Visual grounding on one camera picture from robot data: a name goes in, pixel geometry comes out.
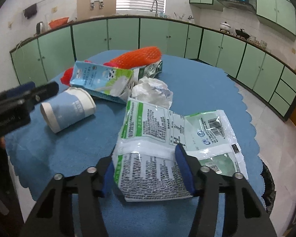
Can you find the orange plastic basin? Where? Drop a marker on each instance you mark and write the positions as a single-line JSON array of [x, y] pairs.
[[59, 22]]

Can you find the trash bin with black bag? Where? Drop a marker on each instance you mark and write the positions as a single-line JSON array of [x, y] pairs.
[[268, 190]]

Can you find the steel kitchen faucet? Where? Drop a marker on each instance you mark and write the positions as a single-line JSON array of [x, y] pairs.
[[154, 5]]

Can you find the brown cardboard sheet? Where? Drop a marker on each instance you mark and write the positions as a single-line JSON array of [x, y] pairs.
[[85, 9]]

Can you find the blue and white milk carton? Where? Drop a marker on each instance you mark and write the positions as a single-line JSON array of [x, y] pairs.
[[96, 75]]

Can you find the glass condiment jar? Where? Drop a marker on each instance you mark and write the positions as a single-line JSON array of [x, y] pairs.
[[263, 44], [252, 39]]

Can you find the orange foam net sleeve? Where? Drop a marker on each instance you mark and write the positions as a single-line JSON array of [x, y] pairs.
[[140, 55]]

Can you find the blue and white paper cup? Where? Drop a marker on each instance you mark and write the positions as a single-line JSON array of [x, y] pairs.
[[69, 108]]

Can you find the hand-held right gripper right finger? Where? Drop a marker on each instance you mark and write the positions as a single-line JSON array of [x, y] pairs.
[[185, 167]]

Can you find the green base cabinets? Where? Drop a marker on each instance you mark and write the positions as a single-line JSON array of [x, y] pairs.
[[123, 34]]

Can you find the dark hanging towel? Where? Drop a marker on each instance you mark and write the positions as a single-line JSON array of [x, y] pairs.
[[30, 11]]

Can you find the clear green printed plastic bag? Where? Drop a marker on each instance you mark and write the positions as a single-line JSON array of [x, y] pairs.
[[150, 126]]

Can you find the green cabinet drawer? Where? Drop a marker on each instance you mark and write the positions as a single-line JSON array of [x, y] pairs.
[[292, 77], [286, 91], [280, 105]]

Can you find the white cooking pot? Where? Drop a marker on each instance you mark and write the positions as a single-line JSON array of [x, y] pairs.
[[225, 27]]

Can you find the black range hood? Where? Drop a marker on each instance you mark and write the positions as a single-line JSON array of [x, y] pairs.
[[236, 4]]

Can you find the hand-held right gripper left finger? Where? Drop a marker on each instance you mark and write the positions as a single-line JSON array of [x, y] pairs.
[[107, 185]]

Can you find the white wrapper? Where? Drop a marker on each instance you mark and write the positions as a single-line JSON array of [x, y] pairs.
[[150, 91]]

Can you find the steel electric kettle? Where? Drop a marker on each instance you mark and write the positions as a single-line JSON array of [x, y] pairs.
[[40, 28]]

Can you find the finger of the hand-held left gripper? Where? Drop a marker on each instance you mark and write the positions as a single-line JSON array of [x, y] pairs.
[[22, 87], [45, 90]]

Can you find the black wok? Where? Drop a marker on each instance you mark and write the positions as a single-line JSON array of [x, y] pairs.
[[241, 32]]

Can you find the yellowed wall socket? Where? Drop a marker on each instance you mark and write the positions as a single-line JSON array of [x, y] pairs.
[[54, 9]]

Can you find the green wall cabinets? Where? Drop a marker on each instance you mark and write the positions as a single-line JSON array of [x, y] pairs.
[[273, 5]]

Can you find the blue scalloped table mat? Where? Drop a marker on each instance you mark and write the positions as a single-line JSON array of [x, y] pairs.
[[199, 86]]

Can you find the utensil holder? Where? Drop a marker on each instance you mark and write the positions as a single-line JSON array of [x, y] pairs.
[[179, 17]]

